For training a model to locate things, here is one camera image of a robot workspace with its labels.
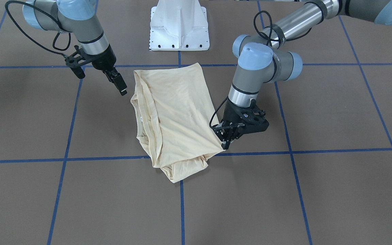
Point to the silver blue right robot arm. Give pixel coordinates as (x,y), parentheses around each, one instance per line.
(79,18)

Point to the cream long-sleeve printed shirt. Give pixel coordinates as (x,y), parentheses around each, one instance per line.
(173,111)

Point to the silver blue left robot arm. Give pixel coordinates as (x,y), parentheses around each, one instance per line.
(332,58)

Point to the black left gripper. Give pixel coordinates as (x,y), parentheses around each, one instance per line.
(230,111)

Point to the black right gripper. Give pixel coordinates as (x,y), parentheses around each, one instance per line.
(103,59)

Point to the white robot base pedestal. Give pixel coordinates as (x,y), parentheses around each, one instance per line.
(179,25)

